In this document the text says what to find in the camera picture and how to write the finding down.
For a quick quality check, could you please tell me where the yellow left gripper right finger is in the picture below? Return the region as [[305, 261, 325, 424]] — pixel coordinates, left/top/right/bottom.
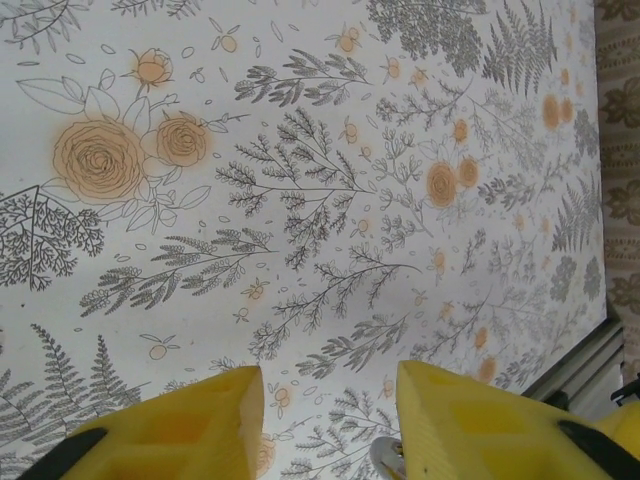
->
[[396, 360, 640, 480]]

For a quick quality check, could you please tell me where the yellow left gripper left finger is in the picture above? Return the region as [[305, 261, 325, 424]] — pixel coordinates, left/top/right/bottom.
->
[[59, 365, 266, 480]]

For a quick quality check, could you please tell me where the floral print tablecloth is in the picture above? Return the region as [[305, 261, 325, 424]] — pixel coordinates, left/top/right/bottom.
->
[[0, 0, 610, 480]]

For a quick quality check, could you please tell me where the long aluminium base rail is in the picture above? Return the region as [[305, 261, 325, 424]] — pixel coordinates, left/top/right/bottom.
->
[[519, 319, 626, 419]]

